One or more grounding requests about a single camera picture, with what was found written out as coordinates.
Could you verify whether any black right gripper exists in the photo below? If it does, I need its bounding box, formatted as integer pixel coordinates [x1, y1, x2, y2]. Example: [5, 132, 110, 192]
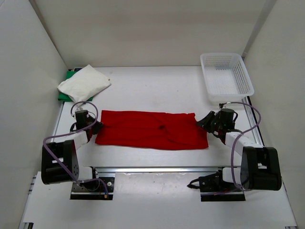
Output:
[197, 112, 224, 134]

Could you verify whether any red t shirt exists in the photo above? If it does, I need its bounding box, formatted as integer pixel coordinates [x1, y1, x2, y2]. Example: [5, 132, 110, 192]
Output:
[95, 110, 209, 150]

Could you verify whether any white t shirt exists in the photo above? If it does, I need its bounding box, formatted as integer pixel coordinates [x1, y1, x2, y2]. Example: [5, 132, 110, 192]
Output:
[57, 64, 112, 103]

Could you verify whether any green t shirt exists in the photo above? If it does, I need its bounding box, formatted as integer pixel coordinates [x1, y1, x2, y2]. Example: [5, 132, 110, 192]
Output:
[58, 71, 95, 103]

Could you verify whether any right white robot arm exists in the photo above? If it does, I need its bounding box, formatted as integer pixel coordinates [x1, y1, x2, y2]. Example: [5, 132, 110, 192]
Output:
[196, 108, 282, 191]

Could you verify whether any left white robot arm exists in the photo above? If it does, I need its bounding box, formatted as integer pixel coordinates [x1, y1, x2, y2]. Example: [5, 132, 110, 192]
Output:
[41, 110, 103, 192]

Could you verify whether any white plastic basket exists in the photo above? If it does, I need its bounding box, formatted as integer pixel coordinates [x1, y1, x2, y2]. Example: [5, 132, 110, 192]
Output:
[200, 52, 254, 103]

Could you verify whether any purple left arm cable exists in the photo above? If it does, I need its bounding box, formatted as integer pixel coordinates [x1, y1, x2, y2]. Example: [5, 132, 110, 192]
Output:
[42, 101, 108, 191]

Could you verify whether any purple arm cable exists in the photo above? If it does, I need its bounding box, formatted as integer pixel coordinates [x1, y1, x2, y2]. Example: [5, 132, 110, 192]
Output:
[42, 101, 108, 191]
[219, 102, 262, 191]

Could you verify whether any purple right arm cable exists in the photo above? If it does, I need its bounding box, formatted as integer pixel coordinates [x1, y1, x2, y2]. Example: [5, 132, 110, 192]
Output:
[219, 102, 262, 191]

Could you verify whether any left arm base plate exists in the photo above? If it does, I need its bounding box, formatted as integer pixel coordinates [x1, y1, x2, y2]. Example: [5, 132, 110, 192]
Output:
[70, 175, 115, 200]

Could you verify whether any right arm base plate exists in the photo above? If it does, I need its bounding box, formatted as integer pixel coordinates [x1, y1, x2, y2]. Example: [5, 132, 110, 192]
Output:
[187, 171, 245, 202]

